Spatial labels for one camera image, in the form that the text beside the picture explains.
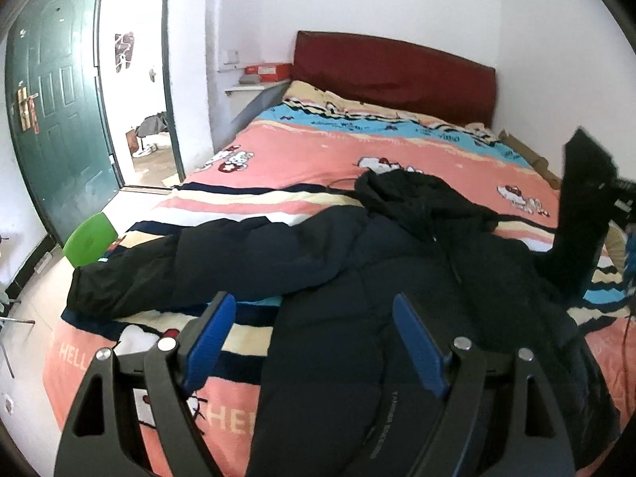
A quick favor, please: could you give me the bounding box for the beige straw hat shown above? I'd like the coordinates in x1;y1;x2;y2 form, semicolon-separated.
605;222;627;275

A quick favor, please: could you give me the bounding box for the dark red headboard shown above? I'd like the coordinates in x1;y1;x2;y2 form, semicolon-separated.
291;30;497;127

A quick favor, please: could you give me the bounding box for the black puffer jacket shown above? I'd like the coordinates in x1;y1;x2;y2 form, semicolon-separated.
66;127;623;477

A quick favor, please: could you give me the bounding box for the grey wall shelf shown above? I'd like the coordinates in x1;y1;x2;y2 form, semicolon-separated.
225;79;291;135

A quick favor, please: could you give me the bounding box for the brown cardboard beside bed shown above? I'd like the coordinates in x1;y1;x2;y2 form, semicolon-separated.
499;130;562;190

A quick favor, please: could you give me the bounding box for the pink Hello Kitty bedspread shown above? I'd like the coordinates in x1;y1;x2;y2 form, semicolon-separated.
43;82;635;476

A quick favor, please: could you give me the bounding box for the green door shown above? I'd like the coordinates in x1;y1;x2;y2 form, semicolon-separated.
6;0;120;243

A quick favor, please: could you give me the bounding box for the red box on shelf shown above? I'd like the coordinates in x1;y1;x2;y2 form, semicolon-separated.
245;62;292;83

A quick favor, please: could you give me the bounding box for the white wall switch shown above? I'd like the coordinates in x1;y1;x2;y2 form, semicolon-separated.
223;50;239;65

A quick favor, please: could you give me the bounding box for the green plastic chair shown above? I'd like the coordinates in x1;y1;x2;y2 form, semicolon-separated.
62;212;118;268

